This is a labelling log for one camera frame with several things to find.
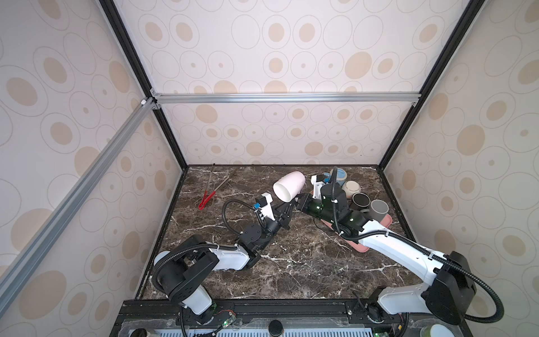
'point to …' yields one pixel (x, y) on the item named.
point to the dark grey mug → (378, 209)
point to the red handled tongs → (207, 196)
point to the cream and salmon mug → (350, 188)
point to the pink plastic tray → (386, 220)
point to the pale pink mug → (288, 187)
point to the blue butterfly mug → (341, 176)
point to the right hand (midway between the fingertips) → (290, 198)
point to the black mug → (360, 201)
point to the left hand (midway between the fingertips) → (299, 200)
